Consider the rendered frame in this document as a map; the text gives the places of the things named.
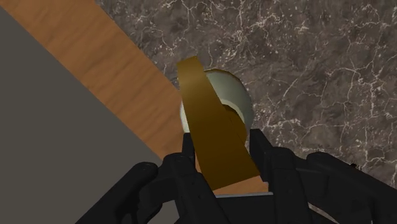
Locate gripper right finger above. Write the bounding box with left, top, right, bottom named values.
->
left=249, top=128, right=397, bottom=224

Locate wooden counter cabinet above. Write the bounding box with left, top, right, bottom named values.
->
left=0, top=0, right=269, bottom=195

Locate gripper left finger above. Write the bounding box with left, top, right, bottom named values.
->
left=76, top=132, right=231, bottom=224

